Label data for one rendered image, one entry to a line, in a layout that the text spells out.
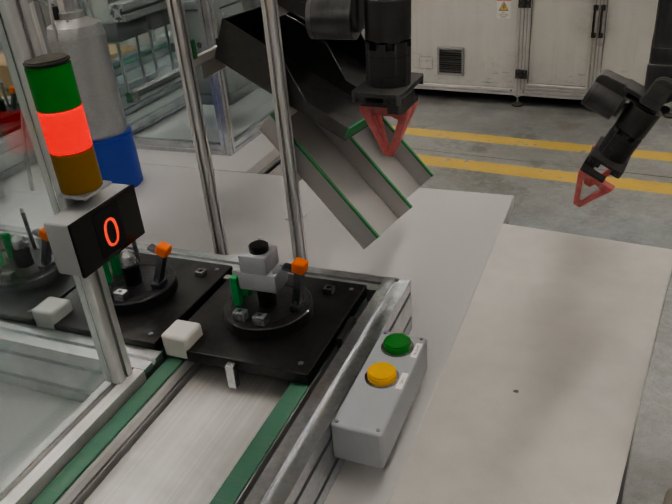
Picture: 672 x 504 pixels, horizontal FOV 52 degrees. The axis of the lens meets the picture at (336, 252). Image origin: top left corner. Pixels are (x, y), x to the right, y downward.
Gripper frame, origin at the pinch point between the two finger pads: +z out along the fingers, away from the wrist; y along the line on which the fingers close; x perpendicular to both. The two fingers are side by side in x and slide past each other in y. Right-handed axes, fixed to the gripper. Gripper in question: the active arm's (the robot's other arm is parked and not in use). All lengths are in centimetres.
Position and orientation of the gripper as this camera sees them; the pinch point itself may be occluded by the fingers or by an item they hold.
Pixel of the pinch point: (389, 149)
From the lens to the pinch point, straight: 93.8
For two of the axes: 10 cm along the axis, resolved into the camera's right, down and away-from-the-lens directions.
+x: 9.2, 1.5, -3.6
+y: -3.9, 4.7, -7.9
